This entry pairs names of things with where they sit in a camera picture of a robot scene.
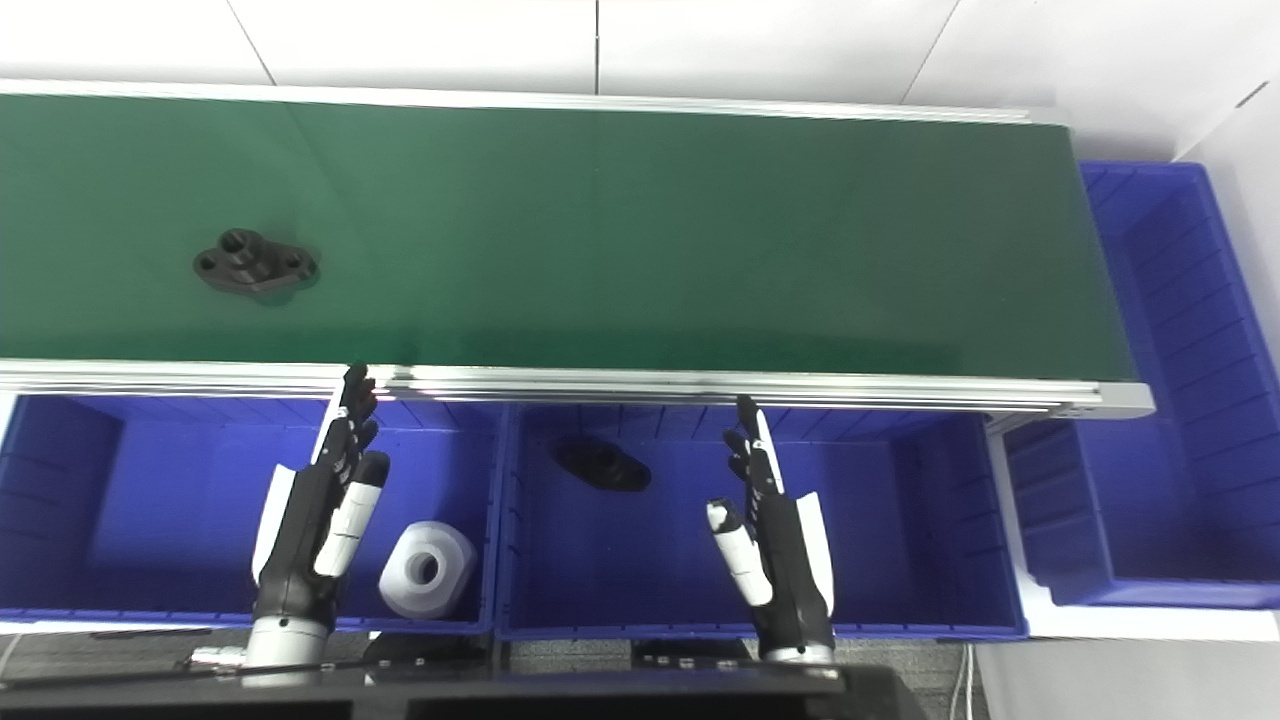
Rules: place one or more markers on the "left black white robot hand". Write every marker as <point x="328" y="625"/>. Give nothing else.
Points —
<point x="300" y="540"/>

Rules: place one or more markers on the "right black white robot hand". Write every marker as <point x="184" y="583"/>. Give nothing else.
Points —
<point x="790" y="570"/>

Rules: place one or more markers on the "black flanged machine part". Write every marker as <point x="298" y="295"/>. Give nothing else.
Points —
<point x="605" y="466"/>
<point x="250" y="262"/>

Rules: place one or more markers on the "blue bin with black part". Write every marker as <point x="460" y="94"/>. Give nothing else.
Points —
<point x="900" y="540"/>

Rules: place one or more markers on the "white plastic cylindrical part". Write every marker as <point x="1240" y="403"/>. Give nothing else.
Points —
<point x="425" y="570"/>

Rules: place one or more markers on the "blue bin with white part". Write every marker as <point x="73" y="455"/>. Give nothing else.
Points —
<point x="150" y="520"/>

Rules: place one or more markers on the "green conveyor belt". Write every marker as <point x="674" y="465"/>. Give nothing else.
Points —
<point x="600" y="240"/>

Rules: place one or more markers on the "empty long blue bin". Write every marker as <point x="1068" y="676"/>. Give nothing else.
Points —
<point x="1180" y="400"/>

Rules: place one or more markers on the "black robot torso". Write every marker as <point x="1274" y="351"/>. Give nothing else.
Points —
<point x="600" y="695"/>

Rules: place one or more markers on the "wide aluminium conveyor side rail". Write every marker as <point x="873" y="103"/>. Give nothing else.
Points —
<point x="700" y="388"/>

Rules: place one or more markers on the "thin aluminium conveyor side rail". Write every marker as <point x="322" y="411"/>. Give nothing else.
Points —
<point x="500" y="100"/>

